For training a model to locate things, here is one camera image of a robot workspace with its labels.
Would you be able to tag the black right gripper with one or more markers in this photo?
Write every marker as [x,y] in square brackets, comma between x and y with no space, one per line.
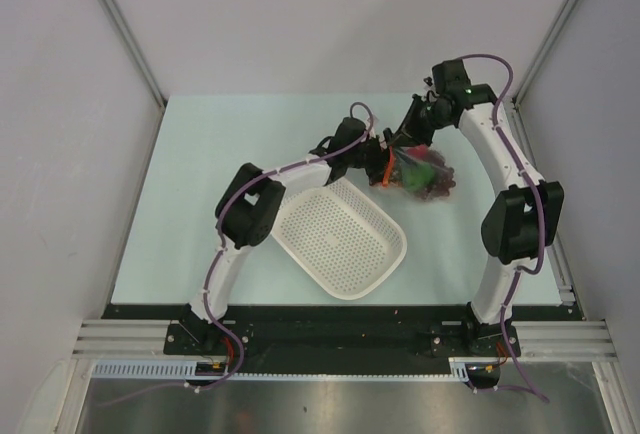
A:
[408,133]

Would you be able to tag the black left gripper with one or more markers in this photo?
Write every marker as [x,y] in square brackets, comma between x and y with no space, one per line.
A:
[377,173]

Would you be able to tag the clear zip top bag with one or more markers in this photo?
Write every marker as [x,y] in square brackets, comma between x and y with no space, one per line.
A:
[397,159]

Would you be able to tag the green fake bell pepper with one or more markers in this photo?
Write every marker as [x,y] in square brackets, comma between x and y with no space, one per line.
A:
[417,177]

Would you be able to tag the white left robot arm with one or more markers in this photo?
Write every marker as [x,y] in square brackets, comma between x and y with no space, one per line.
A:
[247,211]

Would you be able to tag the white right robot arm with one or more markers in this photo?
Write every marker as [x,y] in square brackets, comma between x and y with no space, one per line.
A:
[521,222]

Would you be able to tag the purple fake grape bunch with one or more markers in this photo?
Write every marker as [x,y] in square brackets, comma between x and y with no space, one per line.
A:
[444,181]

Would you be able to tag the white perforated plastic basket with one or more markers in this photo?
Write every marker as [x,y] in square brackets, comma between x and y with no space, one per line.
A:
[341,238]

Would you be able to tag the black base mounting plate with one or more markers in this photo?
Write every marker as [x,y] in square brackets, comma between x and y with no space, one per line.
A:
[350,362]

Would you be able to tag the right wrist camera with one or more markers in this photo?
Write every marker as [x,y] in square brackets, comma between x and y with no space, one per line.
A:
[448,77]

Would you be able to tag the front aluminium rail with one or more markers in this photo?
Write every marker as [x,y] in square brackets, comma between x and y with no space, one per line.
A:
[536,341]

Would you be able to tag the right aluminium frame post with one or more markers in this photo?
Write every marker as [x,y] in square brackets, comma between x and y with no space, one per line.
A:
[549,41]

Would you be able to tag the aluminium frame post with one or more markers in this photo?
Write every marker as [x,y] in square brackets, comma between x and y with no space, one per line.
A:
[549,41]
[126,36]

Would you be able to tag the left aluminium frame post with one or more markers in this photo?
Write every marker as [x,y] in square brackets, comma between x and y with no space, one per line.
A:
[126,36]

